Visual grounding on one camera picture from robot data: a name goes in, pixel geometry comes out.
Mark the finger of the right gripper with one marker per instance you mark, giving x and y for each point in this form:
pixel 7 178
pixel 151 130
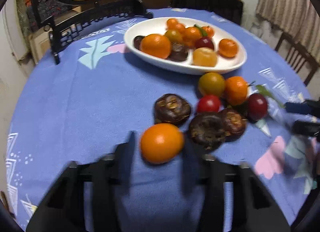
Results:
pixel 306 128
pixel 308 107

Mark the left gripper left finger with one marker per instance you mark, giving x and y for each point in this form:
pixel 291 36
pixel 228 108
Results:
pixel 63 206

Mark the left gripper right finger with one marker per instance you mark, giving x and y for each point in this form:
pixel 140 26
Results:
pixel 254 208

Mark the dark plum with leaf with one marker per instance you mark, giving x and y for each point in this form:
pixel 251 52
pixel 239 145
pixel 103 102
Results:
pixel 257 103

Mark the tangerine with leaf back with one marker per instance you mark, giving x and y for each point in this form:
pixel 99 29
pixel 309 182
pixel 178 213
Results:
pixel 236 90

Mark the small red tomato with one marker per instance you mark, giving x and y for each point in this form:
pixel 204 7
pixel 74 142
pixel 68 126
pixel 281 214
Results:
pixel 208 103

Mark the yellow green round fruit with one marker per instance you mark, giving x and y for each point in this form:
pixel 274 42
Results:
pixel 211 83

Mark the orange kumquat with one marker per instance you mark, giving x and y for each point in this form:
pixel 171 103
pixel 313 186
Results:
pixel 160 143
pixel 172 23

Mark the pale yellow persimmon fruit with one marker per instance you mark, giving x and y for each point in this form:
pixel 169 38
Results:
pixel 204 56

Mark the tangerine with leaves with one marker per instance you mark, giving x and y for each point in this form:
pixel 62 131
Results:
pixel 206 31

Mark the dark chestnut back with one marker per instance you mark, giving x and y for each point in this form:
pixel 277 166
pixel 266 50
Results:
pixel 171 109

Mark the small tangerine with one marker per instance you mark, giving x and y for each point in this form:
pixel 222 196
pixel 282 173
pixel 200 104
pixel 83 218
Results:
pixel 180 28

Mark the tangerine front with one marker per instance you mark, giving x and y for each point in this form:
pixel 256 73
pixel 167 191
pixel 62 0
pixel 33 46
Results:
pixel 174 36

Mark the dark red plum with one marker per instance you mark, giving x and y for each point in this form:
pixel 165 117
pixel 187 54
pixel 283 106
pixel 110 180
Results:
pixel 204 42

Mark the dark brown water chestnut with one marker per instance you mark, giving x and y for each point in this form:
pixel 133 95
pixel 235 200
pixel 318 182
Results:
pixel 179 53

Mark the large orange tangerine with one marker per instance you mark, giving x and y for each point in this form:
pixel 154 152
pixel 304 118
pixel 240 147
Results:
pixel 156 45

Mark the wooden chair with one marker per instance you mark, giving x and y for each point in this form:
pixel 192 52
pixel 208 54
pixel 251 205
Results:
pixel 297 57

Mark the striped curtain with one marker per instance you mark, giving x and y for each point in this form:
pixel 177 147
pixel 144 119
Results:
pixel 297 18

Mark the blue patterned tablecloth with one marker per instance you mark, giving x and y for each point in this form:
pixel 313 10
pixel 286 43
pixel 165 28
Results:
pixel 81 108

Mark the black folded table panel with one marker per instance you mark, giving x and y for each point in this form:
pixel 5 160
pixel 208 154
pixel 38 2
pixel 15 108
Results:
pixel 231 10

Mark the white oval plate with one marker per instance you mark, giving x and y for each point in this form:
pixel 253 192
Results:
pixel 185 45

